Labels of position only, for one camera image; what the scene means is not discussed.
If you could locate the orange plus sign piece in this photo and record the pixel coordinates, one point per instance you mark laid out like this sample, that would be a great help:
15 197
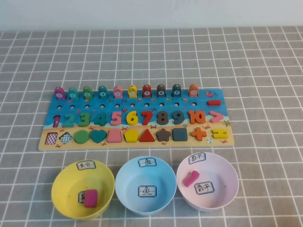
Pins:
198 133

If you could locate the magenta rectangle piece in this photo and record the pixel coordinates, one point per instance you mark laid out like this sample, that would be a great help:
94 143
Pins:
91 198

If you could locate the yellow plastic bowl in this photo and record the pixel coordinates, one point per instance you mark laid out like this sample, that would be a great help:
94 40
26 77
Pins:
64 189

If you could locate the yellow fish marked six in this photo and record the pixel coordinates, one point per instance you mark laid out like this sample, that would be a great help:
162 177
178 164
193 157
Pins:
132 91

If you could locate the brown fish marked eight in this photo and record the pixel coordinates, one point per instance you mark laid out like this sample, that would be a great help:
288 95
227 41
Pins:
161 91

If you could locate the red triangle piece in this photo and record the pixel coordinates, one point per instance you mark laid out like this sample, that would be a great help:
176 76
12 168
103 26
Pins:
147 137

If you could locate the teal number two piece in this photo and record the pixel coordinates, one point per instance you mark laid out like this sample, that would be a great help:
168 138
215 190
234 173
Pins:
69 124

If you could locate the red fish marked seven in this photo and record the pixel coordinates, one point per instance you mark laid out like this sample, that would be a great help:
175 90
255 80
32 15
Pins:
147 91

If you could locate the yellow pentagon piece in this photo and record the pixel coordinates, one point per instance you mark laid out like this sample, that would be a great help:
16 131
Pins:
131 136

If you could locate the yellow number six piece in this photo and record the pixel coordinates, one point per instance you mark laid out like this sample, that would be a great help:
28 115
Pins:
129 119

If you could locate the orange fish marked ten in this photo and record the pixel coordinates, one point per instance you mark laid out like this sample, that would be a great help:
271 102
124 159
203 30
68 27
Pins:
193 90

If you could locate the teal fish marked two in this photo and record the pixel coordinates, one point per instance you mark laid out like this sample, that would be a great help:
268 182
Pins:
73 93

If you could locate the pink greater-than sign piece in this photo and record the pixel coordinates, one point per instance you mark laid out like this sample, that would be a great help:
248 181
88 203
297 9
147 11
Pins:
219 116

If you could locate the teal fish marked four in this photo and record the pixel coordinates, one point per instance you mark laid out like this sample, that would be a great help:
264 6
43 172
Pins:
102 92

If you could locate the teal heart piece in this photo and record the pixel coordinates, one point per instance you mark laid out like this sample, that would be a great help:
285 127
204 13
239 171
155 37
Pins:
98 136

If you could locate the colourful wooden puzzle board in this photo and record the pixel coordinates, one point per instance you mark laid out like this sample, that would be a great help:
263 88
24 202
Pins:
139 107

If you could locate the brown number eight piece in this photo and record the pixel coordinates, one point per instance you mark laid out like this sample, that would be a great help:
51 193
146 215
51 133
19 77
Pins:
163 117

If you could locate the pink trapezoid piece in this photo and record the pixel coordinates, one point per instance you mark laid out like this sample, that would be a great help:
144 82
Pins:
114 136

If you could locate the orange number ten piece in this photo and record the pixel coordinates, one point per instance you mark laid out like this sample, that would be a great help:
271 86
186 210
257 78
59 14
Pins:
191 117

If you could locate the dark blue square piece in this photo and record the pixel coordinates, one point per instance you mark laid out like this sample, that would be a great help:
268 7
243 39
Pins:
179 134

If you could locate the purple number one peg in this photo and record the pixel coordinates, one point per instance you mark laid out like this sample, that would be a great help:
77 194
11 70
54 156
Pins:
59 92

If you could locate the blue plastic bowl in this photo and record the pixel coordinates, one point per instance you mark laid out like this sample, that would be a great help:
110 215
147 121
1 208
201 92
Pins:
127 184

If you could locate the red minus sign piece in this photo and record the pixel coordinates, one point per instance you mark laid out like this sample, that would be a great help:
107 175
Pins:
214 102

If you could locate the red number seven piece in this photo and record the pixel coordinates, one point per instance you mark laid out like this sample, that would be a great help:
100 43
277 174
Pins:
148 118

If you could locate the pink number five piece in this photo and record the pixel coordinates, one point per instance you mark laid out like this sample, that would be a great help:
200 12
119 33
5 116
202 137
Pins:
119 121

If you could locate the dark blue number nine piece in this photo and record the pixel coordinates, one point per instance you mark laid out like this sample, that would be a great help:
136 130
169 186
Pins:
182 117

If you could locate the pink plastic bowl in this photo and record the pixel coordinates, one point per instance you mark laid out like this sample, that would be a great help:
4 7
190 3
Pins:
222 175

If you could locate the grey checked tablecloth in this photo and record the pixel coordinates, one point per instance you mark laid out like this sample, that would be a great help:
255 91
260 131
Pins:
23 71

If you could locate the green circle piece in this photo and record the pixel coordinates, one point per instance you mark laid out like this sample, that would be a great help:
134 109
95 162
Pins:
81 136

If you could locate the magenta number one piece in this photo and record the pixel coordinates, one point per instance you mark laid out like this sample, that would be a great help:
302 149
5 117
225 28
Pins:
190 179

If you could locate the teal number four piece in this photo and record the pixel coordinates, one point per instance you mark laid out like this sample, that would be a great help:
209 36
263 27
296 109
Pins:
102 120

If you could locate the green number three piece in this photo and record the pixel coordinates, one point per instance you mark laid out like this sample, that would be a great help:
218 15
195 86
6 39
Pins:
86 119

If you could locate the green fish marked three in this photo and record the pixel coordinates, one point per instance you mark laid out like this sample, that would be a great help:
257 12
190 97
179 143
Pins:
87 92

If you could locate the pink fish marked five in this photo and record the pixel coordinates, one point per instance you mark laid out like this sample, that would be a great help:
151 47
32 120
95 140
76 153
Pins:
118 92

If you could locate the brown star piece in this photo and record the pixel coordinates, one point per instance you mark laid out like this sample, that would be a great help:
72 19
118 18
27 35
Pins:
163 135

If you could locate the dark blue fish marked nine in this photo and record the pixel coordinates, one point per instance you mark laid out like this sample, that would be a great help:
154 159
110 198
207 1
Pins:
176 91

